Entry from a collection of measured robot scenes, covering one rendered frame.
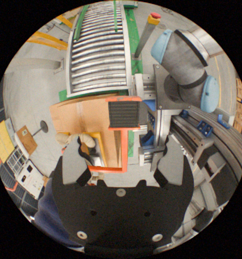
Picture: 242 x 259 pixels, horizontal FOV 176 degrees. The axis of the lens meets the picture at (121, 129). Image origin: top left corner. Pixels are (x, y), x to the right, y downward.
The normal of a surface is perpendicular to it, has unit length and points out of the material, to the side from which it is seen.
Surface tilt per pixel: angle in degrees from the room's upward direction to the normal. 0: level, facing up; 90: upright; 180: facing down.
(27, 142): 90
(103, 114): 0
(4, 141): 90
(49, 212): 72
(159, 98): 0
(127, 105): 0
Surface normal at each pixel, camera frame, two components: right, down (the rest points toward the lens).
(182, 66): -0.46, 0.86
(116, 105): -0.03, 0.47
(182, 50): -0.71, 0.66
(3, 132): 0.99, -0.10
